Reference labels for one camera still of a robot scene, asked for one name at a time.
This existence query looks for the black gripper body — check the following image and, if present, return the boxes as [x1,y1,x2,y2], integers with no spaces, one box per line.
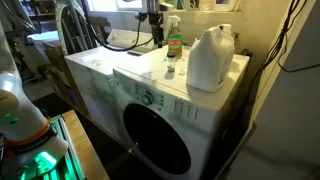
[148,13,163,40]

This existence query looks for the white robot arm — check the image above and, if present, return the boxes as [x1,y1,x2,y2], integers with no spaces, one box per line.
[0,35,110,180]

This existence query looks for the small clear container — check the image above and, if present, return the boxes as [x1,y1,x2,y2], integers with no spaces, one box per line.
[166,57,175,72]

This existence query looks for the green spray bottle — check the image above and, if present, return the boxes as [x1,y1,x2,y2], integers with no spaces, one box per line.
[167,15,183,58]

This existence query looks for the large white plastic jug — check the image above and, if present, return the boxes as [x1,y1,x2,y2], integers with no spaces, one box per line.
[186,24,235,92]

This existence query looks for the white top-load washer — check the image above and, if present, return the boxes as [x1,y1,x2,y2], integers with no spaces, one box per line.
[65,29,155,141]

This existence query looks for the white front-load washing machine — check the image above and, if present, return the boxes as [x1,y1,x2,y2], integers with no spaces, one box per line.
[113,47,249,180]

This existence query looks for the wooden table edge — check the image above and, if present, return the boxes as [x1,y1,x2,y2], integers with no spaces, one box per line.
[62,110,110,180]

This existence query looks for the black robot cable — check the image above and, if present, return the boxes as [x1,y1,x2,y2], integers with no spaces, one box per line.
[79,0,156,53]

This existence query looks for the black wall cables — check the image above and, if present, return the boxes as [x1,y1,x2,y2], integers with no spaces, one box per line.
[253,0,320,88]

